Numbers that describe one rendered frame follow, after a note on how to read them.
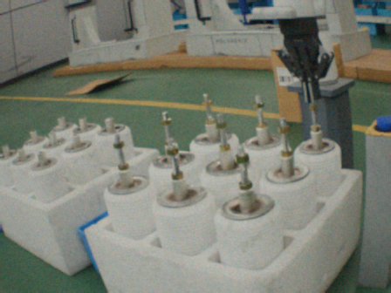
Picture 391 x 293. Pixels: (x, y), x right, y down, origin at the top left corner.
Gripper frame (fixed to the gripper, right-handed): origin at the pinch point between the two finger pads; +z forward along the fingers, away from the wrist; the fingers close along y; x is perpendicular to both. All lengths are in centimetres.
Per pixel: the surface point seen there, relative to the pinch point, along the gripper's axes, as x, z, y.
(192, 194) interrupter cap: 24.5, 10.1, 5.8
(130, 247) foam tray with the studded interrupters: 34.5, 17.1, 11.4
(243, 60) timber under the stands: -154, 29, 180
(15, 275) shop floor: 55, 35, 50
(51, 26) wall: -198, -43, 659
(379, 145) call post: 4.3, 5.8, -17.7
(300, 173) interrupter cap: 11.6, 9.9, -5.0
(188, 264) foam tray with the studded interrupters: 31.8, 17.2, -0.3
